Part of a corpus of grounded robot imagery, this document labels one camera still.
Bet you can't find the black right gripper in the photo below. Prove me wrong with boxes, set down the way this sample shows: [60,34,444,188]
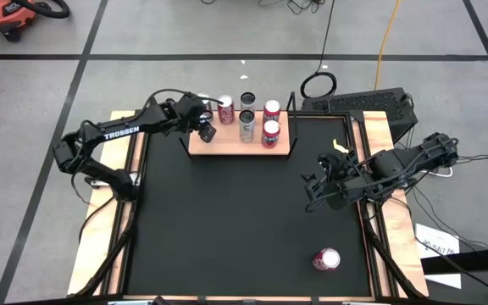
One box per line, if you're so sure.
[301,151,358,203]

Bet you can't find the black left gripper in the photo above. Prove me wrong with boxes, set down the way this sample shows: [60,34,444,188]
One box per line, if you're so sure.
[165,93,225,144]

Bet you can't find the red Coca-Cola can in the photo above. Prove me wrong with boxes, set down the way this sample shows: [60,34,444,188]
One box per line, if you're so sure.
[217,94,236,126]

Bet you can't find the tall blue silver Red Bull can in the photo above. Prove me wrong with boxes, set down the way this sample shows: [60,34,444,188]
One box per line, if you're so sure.
[196,92,214,124]

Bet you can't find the silver Celsius can black top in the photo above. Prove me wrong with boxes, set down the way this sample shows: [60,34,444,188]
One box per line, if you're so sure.
[238,109,257,144]

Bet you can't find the white Celsius can black top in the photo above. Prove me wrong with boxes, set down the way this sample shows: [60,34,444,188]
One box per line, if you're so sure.
[239,91,257,112]

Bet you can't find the orange Fanta strawberry can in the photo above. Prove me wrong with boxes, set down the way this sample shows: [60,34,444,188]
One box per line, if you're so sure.
[261,119,281,149]
[263,99,281,122]

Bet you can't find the wooden tray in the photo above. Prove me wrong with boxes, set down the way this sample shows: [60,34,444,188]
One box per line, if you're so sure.
[179,91,299,161]

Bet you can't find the dark red soda can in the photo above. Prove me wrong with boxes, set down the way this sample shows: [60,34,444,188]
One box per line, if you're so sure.
[312,247,341,272]

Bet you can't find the wooden table side board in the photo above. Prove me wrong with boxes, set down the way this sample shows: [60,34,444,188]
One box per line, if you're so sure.
[352,110,430,297]
[66,110,147,297]

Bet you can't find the white paper sheet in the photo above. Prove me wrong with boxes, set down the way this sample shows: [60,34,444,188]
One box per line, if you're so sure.
[414,223,462,290]

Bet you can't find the black stand beam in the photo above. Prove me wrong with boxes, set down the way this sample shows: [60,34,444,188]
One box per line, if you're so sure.
[420,245,488,276]

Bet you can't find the orange shop vacuum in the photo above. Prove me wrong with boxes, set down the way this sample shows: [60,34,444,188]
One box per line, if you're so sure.
[0,0,37,42]

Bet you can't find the coiled black floor cable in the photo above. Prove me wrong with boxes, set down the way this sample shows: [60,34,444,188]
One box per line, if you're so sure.
[299,0,338,100]

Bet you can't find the white cable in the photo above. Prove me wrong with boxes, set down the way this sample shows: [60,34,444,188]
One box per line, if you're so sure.
[432,165,455,179]

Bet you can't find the tangled black floor cables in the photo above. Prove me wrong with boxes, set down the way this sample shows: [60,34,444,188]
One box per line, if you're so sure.
[256,0,328,14]

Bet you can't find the yellow floor cable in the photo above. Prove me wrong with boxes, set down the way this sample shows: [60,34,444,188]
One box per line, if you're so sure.
[373,0,404,91]

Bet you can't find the black cable bundle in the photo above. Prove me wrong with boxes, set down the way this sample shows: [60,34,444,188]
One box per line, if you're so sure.
[455,150,488,165]

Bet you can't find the black vacuum hose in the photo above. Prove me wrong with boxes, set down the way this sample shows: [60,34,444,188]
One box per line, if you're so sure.
[14,0,70,19]

